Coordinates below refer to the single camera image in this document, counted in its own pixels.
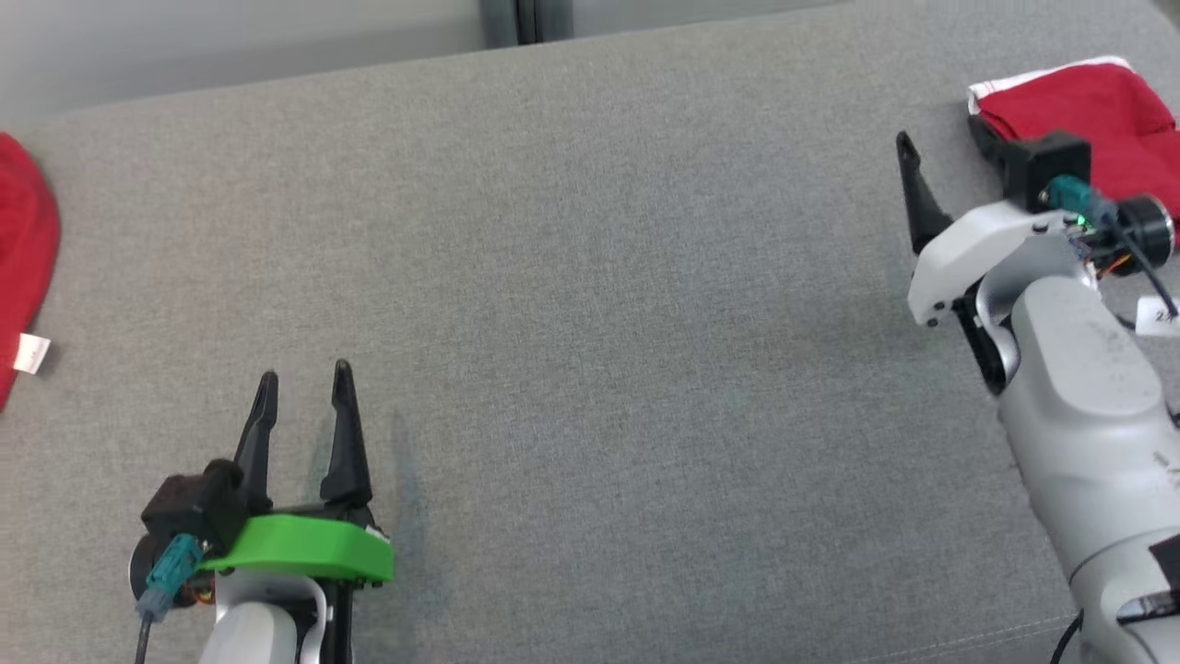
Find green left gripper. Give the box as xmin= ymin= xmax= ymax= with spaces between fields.
xmin=198 ymin=360 xmax=396 ymax=587

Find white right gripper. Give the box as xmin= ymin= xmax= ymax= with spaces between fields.
xmin=896 ymin=114 xmax=1076 ymax=329

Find red Bulls 23 shorts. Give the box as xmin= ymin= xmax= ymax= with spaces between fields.
xmin=967 ymin=56 xmax=1180 ymax=252

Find red white-sleeved Bulls T-shirt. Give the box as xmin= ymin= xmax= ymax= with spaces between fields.
xmin=0 ymin=133 xmax=63 ymax=412

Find white paper label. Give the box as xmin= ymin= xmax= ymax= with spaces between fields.
xmin=1135 ymin=296 xmax=1180 ymax=336

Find teal right camera connector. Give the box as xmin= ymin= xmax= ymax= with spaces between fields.
xmin=1042 ymin=177 xmax=1118 ymax=229

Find teal camera connector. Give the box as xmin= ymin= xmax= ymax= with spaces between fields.
xmin=136 ymin=533 xmax=207 ymax=622
xmin=1042 ymin=177 xmax=1118 ymax=229

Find teal left camera connector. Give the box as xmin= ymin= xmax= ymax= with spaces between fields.
xmin=136 ymin=533 xmax=207 ymax=622

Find grey partition post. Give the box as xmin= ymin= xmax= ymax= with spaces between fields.
xmin=478 ymin=0 xmax=575 ymax=48

